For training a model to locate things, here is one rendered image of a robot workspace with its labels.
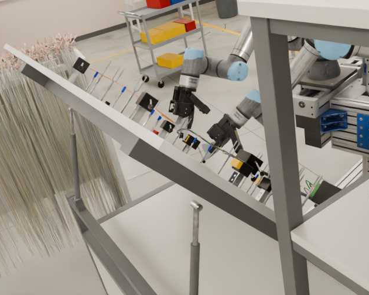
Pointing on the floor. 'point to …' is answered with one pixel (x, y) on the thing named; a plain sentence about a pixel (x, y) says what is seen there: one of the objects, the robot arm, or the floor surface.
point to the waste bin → (226, 8)
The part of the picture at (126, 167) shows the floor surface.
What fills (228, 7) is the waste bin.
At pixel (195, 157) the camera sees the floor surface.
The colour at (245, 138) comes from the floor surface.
